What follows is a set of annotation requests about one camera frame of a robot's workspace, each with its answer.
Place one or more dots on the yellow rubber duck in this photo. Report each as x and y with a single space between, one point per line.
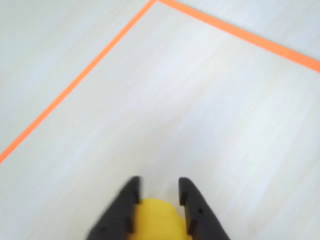
157 220

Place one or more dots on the orange tape strip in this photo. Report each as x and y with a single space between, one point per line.
250 36
102 53

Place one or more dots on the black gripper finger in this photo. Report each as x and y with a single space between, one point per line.
202 220
117 212

